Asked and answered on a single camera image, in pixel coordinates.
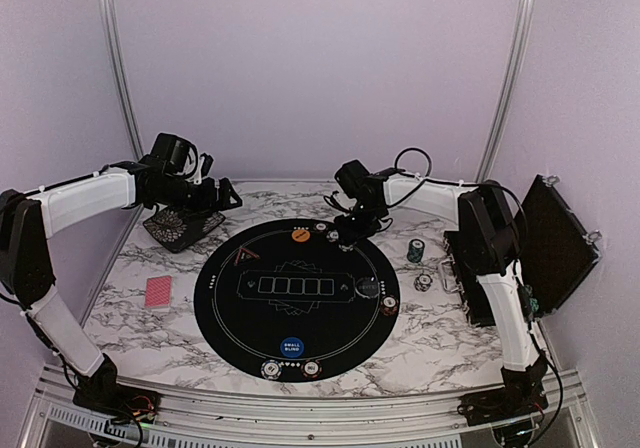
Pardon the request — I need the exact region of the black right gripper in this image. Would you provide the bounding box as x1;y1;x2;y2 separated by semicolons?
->
333;202;382;246

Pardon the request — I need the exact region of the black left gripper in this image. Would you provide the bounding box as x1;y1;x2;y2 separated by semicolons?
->
152;176;241;224

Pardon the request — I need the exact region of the orange big blind button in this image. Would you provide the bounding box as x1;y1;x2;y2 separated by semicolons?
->
291;228;311;243

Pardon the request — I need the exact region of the black dealer button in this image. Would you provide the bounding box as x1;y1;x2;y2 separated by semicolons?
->
355;277;381;299

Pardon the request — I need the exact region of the red triangular all-in marker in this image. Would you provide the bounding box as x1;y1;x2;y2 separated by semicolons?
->
234;247;260;266

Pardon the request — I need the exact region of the blue small blind button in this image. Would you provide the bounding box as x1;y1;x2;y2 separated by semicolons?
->
280;337;305;359

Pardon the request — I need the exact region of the white red chip stack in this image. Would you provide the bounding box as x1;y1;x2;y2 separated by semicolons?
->
302;360;322;378

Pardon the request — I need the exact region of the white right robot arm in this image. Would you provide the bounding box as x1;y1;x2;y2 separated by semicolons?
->
334;160;548;416

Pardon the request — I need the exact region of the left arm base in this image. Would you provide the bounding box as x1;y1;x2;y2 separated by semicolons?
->
73;363;159;424

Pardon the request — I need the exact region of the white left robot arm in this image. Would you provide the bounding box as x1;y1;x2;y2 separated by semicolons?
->
1;133;243;413

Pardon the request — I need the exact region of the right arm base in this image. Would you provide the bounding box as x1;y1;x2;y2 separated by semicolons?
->
457;385;549;426

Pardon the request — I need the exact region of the black floral patterned pouch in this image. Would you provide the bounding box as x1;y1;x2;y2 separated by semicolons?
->
143;207;226;253

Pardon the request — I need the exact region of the green poker chip stack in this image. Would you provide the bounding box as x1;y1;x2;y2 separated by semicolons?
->
406;238;426;264

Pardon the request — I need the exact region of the red playing card deck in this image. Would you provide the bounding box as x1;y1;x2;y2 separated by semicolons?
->
144;275;173;309

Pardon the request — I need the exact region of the round black poker mat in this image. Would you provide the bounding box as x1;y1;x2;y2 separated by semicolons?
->
194;219;400;383

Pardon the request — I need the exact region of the black poker chip case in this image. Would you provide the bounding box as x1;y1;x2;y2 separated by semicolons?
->
444;174;600;327

